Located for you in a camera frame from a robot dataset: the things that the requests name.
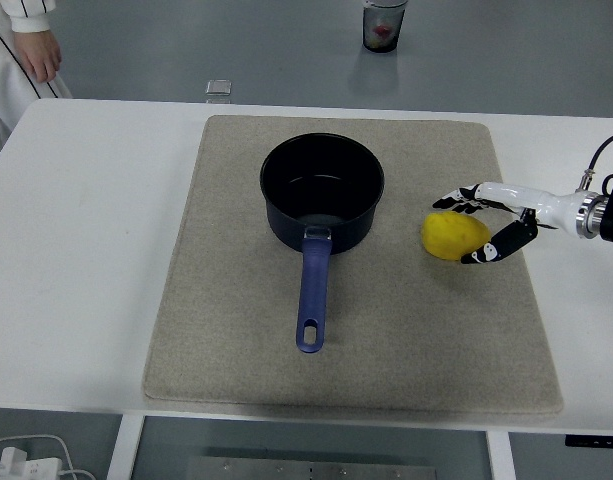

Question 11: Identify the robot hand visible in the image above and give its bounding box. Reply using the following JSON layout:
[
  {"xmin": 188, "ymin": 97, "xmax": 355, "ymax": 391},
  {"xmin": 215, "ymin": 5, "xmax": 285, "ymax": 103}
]
[{"xmin": 432, "ymin": 181, "xmax": 580, "ymax": 266}]

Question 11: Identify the yellow potato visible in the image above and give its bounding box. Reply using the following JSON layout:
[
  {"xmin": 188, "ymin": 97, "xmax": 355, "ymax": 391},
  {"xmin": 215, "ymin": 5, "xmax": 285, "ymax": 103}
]
[{"xmin": 419, "ymin": 210, "xmax": 491, "ymax": 262}]

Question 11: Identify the beige table mat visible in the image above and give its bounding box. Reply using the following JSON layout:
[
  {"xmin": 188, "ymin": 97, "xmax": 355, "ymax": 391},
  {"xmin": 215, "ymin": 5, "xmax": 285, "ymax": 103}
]
[{"xmin": 142, "ymin": 114, "xmax": 566, "ymax": 415}]

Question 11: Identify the black table control panel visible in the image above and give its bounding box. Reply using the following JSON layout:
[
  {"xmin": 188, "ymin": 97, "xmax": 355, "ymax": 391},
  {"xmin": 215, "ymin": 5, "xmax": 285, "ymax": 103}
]
[{"xmin": 564, "ymin": 434, "xmax": 613, "ymax": 448}]

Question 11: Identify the black cup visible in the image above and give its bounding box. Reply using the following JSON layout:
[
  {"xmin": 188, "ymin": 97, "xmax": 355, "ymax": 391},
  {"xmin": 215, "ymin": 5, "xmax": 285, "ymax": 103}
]
[{"xmin": 360, "ymin": 0, "xmax": 410, "ymax": 54}]

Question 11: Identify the white table leg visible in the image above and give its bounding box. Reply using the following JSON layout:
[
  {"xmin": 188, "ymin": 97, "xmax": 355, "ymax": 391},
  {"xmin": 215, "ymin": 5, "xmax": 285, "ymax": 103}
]
[
  {"xmin": 485, "ymin": 429, "xmax": 517, "ymax": 480},
  {"xmin": 107, "ymin": 413, "xmax": 146, "ymax": 480}
]

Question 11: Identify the small clear square box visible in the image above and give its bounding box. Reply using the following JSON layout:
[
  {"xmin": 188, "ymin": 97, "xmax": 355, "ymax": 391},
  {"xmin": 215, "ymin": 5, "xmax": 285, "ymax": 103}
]
[{"xmin": 204, "ymin": 78, "xmax": 235, "ymax": 97}]

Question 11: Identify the grey metal plate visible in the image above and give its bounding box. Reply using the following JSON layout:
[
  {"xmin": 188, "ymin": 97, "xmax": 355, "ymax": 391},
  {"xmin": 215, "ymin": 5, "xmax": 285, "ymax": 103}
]
[{"xmin": 187, "ymin": 454, "xmax": 437, "ymax": 480}]

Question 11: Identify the person's hand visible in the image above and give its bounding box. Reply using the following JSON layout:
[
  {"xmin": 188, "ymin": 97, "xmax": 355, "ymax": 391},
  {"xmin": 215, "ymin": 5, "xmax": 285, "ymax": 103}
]
[{"xmin": 13, "ymin": 29, "xmax": 63, "ymax": 84}]

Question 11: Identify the person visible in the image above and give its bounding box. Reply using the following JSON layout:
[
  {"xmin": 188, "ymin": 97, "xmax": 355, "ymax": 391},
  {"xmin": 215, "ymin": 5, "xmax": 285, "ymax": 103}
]
[{"xmin": 0, "ymin": 0, "xmax": 73, "ymax": 171}]

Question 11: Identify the white power strip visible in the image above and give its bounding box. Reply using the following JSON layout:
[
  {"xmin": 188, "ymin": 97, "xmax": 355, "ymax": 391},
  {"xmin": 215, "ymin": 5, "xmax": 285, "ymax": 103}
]
[{"xmin": 0, "ymin": 446, "xmax": 63, "ymax": 480}]

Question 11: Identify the blue pot with handle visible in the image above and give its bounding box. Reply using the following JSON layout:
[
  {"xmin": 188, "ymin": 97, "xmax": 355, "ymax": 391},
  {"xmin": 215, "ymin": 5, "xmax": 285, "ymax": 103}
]
[{"xmin": 259, "ymin": 132, "xmax": 387, "ymax": 355}]

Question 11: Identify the white cable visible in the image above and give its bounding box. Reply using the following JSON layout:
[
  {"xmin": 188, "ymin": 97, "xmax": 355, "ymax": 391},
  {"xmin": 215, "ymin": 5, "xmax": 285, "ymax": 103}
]
[{"xmin": 0, "ymin": 433, "xmax": 95, "ymax": 480}]

